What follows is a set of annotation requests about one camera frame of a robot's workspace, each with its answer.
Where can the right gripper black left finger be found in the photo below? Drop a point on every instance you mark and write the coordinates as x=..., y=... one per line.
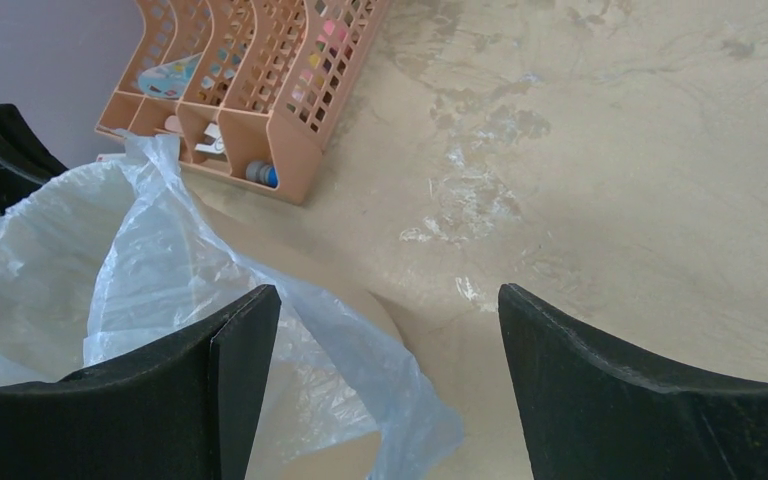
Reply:
x=185, y=406

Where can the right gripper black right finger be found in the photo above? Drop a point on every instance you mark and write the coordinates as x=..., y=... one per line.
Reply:
x=594, y=406

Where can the light blue plastic trash bag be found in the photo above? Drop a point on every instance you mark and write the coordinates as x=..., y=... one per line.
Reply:
x=98, y=262

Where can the beige plastic trash bin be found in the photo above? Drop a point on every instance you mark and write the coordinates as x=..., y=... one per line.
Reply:
x=330, y=356

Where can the pink eraser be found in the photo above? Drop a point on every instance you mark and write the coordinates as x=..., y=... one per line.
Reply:
x=173, y=125

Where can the blue correction tape package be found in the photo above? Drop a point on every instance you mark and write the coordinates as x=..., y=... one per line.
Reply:
x=169, y=80

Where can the white mini stapler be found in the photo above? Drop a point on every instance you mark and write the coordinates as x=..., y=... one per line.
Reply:
x=212, y=143

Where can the blue grey stamp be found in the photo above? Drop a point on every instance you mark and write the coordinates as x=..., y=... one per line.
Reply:
x=262, y=173

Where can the pink plastic desk organizer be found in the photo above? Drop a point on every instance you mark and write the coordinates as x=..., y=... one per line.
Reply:
x=253, y=53

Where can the pink labelled small bottle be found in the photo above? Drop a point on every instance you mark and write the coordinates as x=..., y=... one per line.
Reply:
x=320, y=61

